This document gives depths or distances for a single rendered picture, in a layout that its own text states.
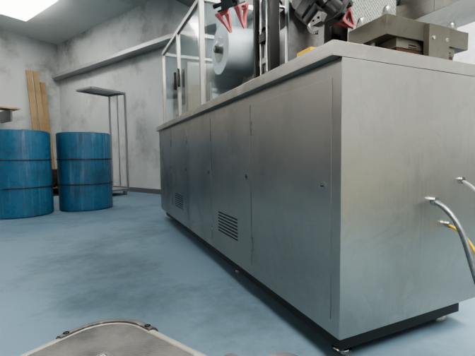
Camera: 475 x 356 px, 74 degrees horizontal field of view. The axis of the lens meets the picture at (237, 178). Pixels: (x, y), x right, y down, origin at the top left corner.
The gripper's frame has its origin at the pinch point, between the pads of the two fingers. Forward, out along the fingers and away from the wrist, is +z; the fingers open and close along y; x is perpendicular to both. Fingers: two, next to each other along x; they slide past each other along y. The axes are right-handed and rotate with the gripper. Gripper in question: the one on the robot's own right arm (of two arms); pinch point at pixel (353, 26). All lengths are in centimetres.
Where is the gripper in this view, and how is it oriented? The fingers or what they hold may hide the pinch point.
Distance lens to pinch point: 134.5
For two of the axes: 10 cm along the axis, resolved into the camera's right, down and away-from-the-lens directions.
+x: 4.3, -8.9, 1.3
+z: 8.0, 4.5, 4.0
